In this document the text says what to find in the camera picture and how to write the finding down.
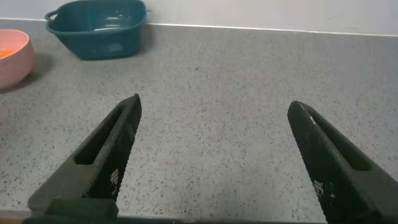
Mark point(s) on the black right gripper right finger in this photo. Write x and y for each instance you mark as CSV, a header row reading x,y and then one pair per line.
x,y
335,168

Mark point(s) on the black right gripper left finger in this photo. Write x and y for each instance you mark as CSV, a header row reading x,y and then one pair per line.
x,y
102,161

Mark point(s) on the teal square plastic basin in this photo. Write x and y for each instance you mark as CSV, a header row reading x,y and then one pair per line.
x,y
96,40

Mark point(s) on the pink bowl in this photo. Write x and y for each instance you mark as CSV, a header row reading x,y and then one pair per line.
x,y
15,59

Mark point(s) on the orange liquid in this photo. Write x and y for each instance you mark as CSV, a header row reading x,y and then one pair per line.
x,y
6,53

